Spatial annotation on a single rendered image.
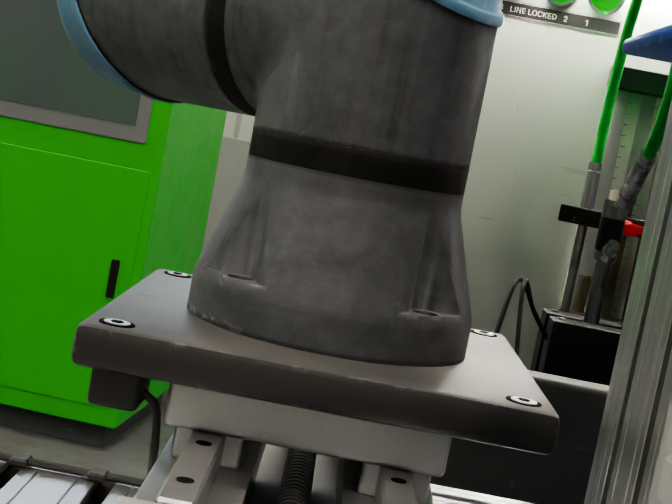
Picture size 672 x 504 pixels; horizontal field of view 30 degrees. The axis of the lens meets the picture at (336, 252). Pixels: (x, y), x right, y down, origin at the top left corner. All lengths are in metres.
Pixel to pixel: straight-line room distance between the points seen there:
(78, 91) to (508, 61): 2.39
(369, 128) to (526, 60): 1.12
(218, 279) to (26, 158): 3.39
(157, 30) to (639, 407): 0.34
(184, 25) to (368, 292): 0.18
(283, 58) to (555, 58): 1.11
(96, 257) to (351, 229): 3.35
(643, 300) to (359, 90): 0.18
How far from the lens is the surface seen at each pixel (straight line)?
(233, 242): 0.63
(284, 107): 0.63
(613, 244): 1.42
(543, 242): 1.72
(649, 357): 0.50
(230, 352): 0.57
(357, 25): 0.61
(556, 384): 1.20
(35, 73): 3.99
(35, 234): 4.00
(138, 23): 0.71
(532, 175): 1.72
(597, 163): 1.64
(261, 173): 0.63
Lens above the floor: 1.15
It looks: 6 degrees down
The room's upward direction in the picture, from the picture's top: 11 degrees clockwise
